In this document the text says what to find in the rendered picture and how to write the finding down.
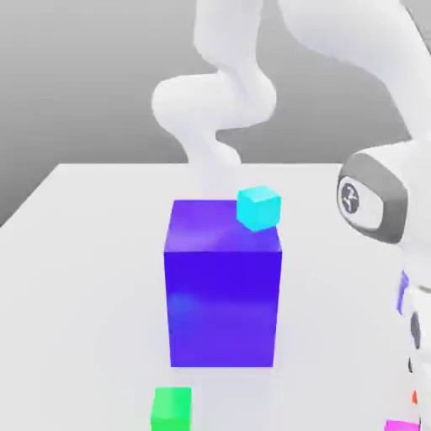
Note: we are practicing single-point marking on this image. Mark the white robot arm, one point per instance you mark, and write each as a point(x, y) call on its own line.
point(235, 84)

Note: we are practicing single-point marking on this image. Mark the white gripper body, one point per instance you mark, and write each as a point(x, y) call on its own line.
point(425, 397)

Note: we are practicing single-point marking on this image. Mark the large blue box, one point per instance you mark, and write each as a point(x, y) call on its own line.
point(222, 303)

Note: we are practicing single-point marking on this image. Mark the small magenta cube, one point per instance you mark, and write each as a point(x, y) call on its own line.
point(402, 426)

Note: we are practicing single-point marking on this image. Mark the small cyan cube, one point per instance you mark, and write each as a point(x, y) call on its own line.
point(257, 210)

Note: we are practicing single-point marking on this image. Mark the small green cube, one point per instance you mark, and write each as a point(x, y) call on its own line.
point(171, 409)

